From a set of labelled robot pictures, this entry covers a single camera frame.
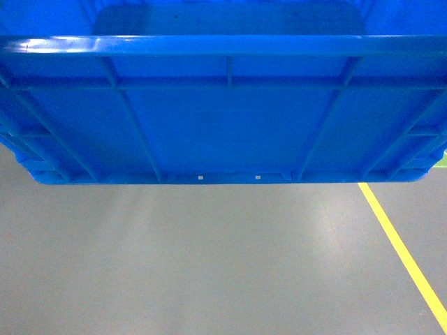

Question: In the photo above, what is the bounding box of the large blue plastic crate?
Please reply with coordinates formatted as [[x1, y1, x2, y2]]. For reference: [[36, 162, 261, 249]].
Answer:
[[1, 1, 446, 185]]

